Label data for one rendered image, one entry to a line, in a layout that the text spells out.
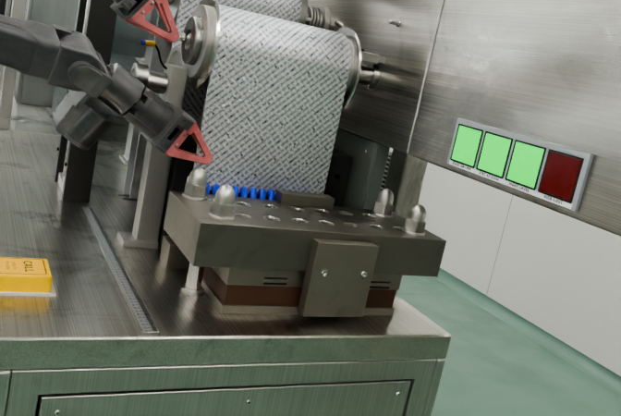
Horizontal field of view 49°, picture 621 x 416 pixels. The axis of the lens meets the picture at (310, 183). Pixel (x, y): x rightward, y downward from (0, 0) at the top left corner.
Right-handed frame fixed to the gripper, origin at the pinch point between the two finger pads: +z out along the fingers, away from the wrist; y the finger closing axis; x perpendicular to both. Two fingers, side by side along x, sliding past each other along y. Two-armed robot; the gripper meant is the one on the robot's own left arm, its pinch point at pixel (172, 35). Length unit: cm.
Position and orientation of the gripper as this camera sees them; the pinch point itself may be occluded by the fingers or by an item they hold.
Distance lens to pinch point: 112.6
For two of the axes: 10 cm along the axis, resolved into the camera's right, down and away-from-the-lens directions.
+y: 4.2, 1.9, -8.9
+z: 6.1, 6.6, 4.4
